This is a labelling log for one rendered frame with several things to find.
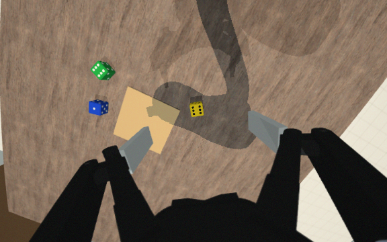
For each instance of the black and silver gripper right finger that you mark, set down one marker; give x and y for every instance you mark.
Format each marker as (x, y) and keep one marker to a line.
(357, 189)

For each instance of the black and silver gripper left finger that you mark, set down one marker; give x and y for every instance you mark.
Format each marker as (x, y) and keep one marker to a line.
(74, 215)

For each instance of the blue die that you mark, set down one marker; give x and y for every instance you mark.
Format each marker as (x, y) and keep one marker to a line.
(98, 107)

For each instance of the yellow die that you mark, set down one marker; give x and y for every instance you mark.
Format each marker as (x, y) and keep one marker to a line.
(196, 109)

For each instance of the tan flat mat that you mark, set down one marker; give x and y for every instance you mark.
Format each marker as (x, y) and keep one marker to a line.
(139, 110)

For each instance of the green die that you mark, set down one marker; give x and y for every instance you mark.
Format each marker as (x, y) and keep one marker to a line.
(102, 70)

